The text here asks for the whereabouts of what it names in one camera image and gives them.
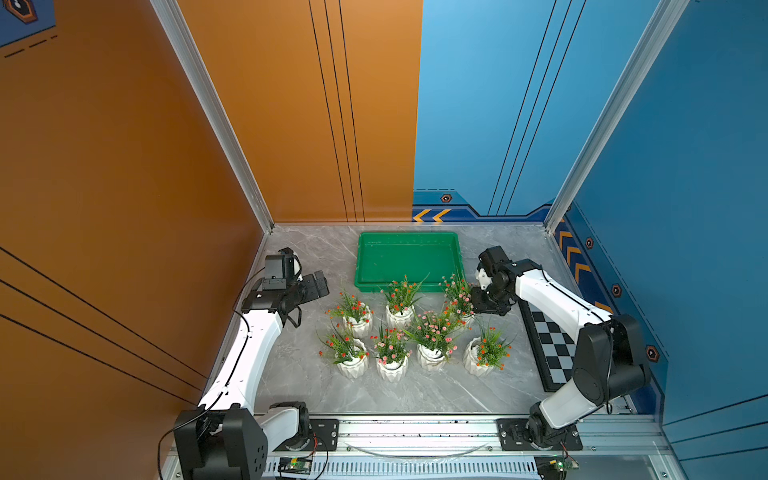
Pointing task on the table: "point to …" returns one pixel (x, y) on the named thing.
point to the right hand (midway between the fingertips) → (476, 308)
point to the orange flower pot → (489, 350)
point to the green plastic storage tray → (387, 257)
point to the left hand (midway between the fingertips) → (313, 280)
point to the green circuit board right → (564, 463)
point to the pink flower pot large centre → (433, 335)
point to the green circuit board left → (296, 465)
